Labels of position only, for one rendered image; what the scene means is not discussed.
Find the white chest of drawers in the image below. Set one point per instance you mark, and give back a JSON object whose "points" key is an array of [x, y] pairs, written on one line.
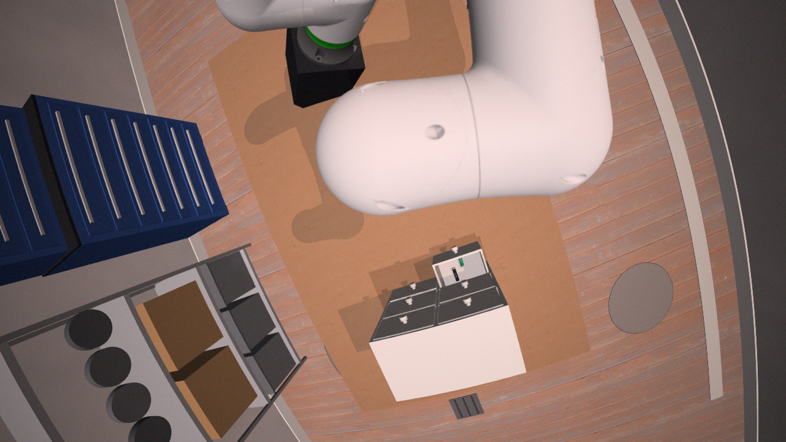
{"points": [[454, 355]]}

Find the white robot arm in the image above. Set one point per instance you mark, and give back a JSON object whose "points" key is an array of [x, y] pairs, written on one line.
{"points": [[531, 117]]}

